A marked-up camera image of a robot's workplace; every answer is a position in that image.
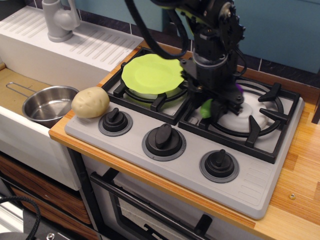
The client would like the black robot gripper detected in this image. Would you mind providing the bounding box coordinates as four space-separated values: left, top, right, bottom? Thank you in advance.
179 58 236 123

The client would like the purple toy eggplant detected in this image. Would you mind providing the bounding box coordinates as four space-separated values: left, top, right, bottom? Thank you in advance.
200 83 244 123

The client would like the beige toy potato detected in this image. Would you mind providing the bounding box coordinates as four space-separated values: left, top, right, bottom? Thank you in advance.
71 86 110 118

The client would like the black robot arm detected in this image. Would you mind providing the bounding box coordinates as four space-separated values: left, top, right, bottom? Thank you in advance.
125 0 245 123

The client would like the light green plastic plate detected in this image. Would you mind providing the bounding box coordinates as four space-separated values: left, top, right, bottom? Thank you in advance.
121 53 184 95

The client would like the small steel pot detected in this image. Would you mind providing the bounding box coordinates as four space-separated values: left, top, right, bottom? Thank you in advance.
6 82 79 129

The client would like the white sink unit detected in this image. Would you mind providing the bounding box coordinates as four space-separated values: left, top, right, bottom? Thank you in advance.
0 6 142 191

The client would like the black left burner grate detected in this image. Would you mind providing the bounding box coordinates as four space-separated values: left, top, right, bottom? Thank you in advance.
102 47 202 126

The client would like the black burner grate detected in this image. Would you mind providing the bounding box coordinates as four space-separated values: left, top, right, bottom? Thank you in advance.
102 47 202 126
178 77 301 164

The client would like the black right burner grate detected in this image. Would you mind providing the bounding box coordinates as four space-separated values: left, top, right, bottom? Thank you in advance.
178 77 301 164

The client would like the black middle stove knob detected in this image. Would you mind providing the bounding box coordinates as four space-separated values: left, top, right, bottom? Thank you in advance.
142 123 187 162

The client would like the black stove knob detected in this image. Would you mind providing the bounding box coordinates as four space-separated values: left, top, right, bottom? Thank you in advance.
98 107 133 137
142 123 187 162
199 149 240 184

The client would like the grey toy stove top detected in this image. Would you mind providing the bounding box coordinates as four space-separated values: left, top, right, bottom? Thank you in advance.
64 68 305 221

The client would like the black right stove knob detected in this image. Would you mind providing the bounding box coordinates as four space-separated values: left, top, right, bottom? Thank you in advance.
199 149 240 184

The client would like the black left stove knob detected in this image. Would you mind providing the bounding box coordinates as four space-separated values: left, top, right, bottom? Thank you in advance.
98 107 133 137

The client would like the toy oven door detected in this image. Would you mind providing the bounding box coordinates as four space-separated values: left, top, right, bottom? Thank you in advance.
89 167 251 240

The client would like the grey toy faucet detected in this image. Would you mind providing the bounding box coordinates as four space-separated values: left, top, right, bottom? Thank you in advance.
42 0 81 43

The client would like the wooden drawer front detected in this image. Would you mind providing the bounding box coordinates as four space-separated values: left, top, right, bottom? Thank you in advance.
0 153 92 225

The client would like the black braided cable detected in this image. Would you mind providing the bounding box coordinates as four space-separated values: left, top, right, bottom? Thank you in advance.
0 195 41 240

